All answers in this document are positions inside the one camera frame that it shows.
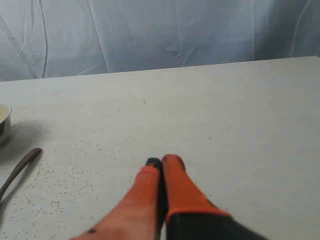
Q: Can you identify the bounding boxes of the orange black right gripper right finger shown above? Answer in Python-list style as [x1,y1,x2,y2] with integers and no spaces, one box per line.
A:
[162,154,264,240]

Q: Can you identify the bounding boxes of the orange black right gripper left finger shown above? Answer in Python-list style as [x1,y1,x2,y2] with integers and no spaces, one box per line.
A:
[73,157,162,240]

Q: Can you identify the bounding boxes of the brown wooden spoon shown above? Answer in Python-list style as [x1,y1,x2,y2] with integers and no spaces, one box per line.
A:
[0,147,43,200]

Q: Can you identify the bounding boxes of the tan granular powder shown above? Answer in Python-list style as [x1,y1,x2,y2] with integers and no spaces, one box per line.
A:
[0,104,11,122]

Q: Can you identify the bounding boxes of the white ceramic bowl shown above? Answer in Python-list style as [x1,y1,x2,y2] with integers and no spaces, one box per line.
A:
[0,103,12,144]

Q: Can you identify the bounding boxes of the white backdrop cloth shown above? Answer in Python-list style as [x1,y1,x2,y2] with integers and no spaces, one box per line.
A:
[0,0,320,81]

